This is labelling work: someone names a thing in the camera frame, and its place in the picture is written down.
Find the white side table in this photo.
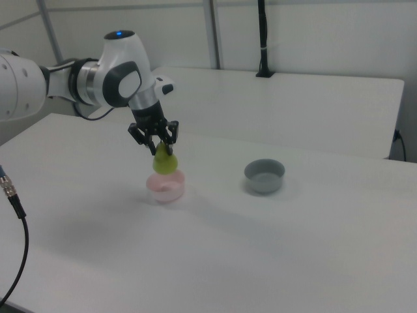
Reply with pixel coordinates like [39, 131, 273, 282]
[88, 66, 406, 161]

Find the pink bowl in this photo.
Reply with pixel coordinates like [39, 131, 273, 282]
[145, 169, 188, 205]

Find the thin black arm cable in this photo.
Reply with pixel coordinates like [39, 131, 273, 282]
[72, 103, 115, 121]

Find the grey bowl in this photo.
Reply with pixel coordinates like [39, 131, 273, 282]
[244, 158, 287, 196]

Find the green pear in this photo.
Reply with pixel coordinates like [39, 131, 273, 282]
[152, 142, 180, 175]

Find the black pole with clamp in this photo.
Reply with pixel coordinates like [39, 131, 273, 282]
[255, 0, 276, 80]

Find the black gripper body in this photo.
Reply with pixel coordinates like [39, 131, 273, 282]
[130, 99, 168, 132]

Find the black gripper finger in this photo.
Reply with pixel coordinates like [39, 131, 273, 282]
[127, 122, 158, 156]
[158, 120, 180, 157]

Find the black cable with metal connector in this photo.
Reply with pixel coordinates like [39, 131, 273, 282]
[0, 164, 31, 306]

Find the black cable with plug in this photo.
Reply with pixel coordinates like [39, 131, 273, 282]
[392, 129, 407, 162]

